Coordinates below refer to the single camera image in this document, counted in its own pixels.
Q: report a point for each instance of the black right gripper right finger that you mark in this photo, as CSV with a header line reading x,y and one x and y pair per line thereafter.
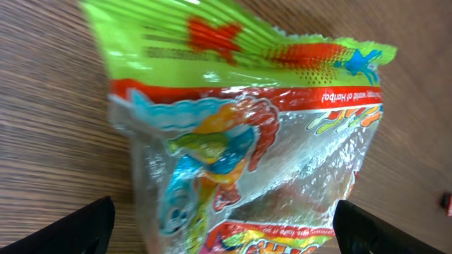
x,y
360,232

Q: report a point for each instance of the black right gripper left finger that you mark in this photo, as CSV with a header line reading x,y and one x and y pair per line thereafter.
x,y
85,231

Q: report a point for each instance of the red Nescafe stick pack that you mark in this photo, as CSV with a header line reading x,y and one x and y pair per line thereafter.
x,y
446,203

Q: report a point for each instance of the green Haribo candy bag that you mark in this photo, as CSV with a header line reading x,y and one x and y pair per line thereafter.
x,y
243,139

